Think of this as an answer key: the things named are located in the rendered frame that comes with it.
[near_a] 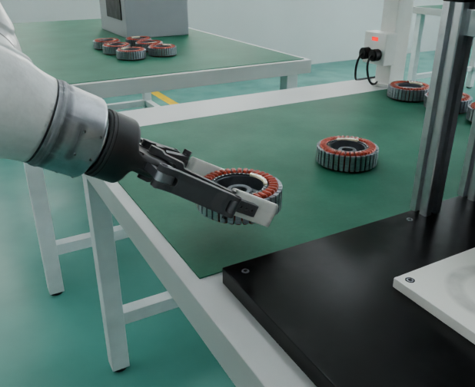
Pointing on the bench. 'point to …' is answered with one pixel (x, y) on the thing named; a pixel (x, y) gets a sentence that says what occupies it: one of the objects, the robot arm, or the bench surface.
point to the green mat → (293, 173)
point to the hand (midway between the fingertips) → (237, 193)
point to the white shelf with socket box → (388, 44)
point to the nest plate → (458, 293)
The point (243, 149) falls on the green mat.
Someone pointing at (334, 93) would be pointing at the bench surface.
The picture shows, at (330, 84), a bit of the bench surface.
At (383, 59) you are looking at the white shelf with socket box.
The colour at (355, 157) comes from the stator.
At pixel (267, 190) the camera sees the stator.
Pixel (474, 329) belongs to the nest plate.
